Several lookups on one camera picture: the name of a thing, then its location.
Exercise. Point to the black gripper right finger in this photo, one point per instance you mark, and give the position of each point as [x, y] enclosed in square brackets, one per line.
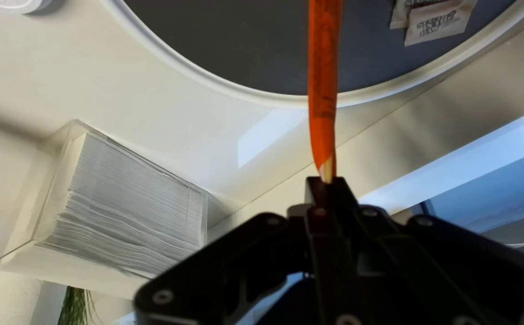
[425, 271]

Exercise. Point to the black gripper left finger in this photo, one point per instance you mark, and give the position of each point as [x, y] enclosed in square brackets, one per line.
[244, 271]

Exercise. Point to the thin wooden stick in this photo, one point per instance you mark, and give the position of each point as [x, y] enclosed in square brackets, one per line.
[327, 174]

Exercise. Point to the orange carrot-shaped object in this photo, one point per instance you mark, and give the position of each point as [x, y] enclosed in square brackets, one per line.
[323, 78]

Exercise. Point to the white napkin stack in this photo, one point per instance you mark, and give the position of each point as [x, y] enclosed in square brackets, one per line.
[128, 204]

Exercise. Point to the green plant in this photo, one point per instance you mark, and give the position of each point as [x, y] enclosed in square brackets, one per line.
[76, 307]

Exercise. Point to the round dark tray white rim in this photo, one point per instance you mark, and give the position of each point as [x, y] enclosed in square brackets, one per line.
[244, 42]

